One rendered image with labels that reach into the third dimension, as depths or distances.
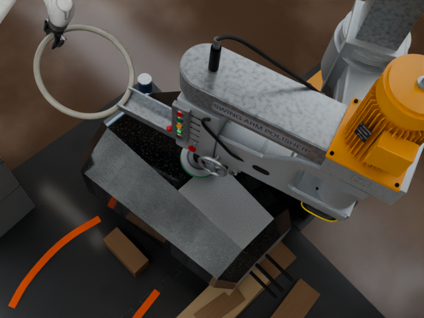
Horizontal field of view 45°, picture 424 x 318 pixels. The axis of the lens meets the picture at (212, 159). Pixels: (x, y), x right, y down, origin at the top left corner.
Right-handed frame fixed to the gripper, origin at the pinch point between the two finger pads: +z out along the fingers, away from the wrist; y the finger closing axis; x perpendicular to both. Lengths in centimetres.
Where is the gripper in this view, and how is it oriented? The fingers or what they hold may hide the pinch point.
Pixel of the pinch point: (52, 41)
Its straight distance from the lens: 274.6
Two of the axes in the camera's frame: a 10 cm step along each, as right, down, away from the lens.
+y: 6.4, 7.6, 1.2
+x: 6.5, -6.2, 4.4
